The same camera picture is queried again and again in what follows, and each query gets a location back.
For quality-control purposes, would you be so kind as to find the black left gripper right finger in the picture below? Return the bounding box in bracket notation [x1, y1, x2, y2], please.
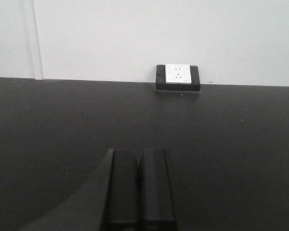
[139, 149, 176, 231]

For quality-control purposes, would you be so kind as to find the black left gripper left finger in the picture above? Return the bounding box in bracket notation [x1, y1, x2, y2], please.
[101, 149, 139, 231]

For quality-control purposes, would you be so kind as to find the black socket box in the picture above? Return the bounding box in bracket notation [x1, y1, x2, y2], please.
[156, 64, 200, 92]

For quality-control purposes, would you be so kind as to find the white power outlet plate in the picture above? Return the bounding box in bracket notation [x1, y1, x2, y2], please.
[165, 64, 192, 85]

